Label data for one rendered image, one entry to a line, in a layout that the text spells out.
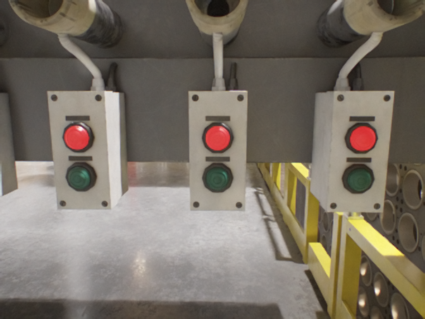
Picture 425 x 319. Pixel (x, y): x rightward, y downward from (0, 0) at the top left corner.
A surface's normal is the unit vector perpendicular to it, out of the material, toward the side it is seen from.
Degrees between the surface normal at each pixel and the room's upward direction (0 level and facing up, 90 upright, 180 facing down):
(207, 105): 90
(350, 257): 90
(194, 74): 90
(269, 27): 90
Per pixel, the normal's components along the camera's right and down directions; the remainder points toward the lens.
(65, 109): -0.03, 0.18
